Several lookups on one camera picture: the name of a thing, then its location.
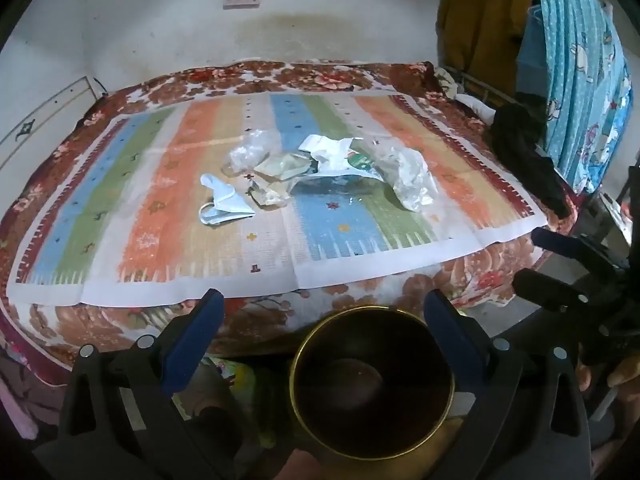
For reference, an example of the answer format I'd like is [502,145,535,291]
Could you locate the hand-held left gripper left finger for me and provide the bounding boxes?
[32,288,226,480]

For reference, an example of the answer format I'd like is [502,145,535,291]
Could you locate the small crumpled wrapper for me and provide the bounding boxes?
[247,177,293,208]

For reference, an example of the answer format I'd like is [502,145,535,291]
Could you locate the yellow hanging garment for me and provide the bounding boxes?
[436,0,533,106]

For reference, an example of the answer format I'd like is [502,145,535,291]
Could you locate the white crumpled plastic bag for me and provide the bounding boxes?
[372,141,440,212]

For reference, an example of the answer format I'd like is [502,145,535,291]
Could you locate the light blue box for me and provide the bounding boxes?
[515,5,551,106]

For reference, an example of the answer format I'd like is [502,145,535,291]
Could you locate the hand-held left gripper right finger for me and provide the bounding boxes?
[424,289,594,480]

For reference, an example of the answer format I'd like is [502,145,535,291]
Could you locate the floral red blanket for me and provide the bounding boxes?
[0,60,576,376]

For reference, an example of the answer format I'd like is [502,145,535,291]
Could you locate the striped colourful mat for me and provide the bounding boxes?
[7,91,548,307]

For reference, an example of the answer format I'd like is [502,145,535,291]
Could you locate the white pillow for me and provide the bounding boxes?
[452,92,501,123]

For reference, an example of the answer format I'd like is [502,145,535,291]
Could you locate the metal bed rail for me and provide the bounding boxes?
[442,65,516,108]

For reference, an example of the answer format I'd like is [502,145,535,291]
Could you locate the beige snack wrapper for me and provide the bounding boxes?
[254,152,315,186]

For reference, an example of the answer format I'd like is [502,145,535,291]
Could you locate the green and white carton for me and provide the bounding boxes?
[300,149,386,185]

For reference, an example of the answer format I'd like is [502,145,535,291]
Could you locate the blue printed cloth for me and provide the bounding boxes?
[525,0,633,196]

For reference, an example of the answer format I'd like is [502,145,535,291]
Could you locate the crumpled clear plastic bottle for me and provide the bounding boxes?
[223,129,273,177]

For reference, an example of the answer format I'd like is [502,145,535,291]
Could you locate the person's right hand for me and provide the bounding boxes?
[606,355,640,392]

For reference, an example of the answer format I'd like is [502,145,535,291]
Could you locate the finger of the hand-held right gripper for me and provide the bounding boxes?
[511,268,598,313]
[531,227,618,273]

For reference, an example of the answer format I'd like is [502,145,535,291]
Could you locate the white headboard panel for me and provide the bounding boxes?
[0,76,101,171]

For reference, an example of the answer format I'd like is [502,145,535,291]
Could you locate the black cloth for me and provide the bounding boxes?
[487,102,573,220]

